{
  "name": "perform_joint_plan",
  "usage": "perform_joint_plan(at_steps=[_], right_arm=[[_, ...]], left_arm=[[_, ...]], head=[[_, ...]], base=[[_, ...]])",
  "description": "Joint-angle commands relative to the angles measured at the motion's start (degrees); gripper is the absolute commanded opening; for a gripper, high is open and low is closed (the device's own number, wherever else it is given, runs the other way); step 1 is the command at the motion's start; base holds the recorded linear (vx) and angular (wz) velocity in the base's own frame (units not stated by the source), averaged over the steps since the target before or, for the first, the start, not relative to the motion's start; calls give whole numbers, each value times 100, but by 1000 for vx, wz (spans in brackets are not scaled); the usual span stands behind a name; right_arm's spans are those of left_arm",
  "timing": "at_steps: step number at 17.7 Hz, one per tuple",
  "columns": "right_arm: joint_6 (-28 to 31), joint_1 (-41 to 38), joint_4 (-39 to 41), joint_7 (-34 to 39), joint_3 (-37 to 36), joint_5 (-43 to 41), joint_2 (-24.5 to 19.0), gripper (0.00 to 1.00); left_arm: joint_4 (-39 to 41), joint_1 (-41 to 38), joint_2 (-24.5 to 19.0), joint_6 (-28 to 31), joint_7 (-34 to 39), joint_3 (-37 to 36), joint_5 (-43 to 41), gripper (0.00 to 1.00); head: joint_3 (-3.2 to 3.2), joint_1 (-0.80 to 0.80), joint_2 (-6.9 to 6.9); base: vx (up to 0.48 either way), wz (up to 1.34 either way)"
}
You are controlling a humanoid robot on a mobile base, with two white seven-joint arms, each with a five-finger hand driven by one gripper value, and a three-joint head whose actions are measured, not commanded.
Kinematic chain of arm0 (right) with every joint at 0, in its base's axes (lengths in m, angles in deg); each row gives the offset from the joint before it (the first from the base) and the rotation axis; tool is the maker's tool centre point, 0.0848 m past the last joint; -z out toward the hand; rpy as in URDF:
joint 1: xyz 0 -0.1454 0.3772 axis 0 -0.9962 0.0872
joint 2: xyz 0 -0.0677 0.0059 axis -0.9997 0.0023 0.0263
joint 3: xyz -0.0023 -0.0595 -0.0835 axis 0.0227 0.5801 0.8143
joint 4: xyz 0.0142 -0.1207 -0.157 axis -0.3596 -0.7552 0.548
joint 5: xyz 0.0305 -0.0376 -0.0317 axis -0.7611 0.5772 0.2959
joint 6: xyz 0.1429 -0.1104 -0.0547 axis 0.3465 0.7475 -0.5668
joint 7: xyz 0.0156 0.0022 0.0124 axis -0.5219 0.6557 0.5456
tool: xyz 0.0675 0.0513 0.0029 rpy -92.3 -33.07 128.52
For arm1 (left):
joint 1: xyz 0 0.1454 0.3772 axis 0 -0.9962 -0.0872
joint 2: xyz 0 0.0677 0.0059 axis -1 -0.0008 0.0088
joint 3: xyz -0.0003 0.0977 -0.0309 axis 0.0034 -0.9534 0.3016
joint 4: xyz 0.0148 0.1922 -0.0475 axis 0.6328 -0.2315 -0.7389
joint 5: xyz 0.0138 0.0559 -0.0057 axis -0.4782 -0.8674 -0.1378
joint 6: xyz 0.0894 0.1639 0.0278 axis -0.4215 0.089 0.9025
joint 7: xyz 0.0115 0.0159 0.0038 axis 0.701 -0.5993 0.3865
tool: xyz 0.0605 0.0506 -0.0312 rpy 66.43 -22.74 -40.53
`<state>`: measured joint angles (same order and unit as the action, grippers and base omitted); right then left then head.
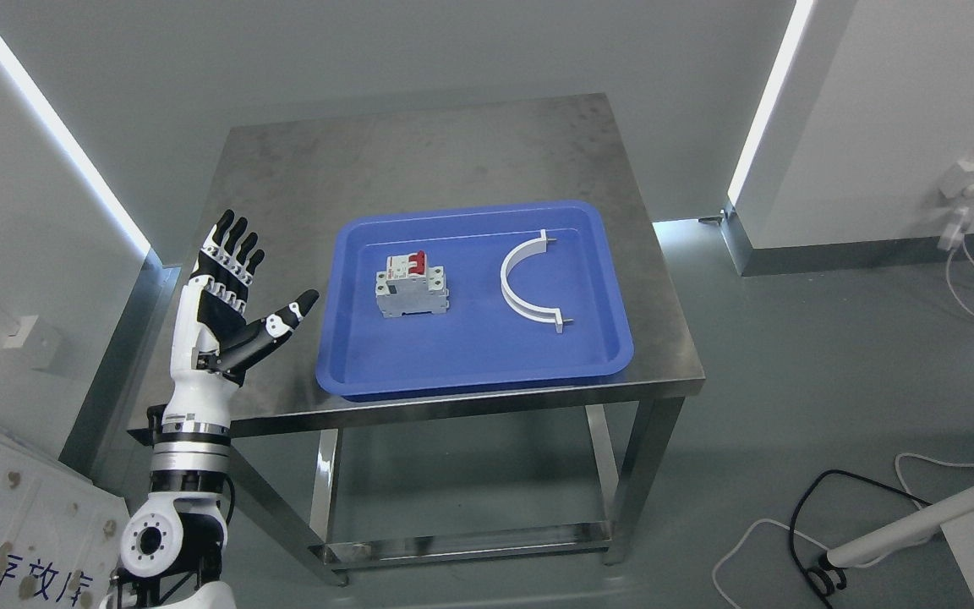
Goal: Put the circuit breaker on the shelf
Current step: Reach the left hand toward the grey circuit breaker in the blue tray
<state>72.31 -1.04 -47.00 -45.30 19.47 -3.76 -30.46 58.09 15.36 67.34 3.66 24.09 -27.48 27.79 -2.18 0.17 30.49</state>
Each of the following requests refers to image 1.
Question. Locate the white sign with blue characters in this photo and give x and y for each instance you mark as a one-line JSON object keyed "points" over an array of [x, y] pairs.
{"points": [[59, 533]]}

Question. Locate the stainless steel table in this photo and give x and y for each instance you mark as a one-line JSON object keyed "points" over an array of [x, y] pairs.
{"points": [[300, 182]]}

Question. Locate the white plug adapter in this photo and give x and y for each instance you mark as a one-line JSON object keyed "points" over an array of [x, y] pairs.
{"points": [[955, 230]]}

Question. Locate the grey wall box left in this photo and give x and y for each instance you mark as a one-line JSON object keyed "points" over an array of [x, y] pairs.
{"points": [[34, 345]]}

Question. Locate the white wall socket box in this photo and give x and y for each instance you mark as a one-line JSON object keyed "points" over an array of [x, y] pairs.
{"points": [[958, 181]]}

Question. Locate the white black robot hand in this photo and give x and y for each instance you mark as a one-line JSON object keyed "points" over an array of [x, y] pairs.
{"points": [[213, 345]]}

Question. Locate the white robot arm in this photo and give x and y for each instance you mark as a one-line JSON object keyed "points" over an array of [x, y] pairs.
{"points": [[171, 550]]}

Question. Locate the white curved pipe clamp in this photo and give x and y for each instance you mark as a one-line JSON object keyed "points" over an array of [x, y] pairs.
{"points": [[521, 283]]}

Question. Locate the blue plastic tray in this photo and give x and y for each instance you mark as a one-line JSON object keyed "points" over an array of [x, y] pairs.
{"points": [[478, 343]]}

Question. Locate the grey red circuit breaker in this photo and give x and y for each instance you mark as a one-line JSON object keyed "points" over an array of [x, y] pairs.
{"points": [[410, 286]]}

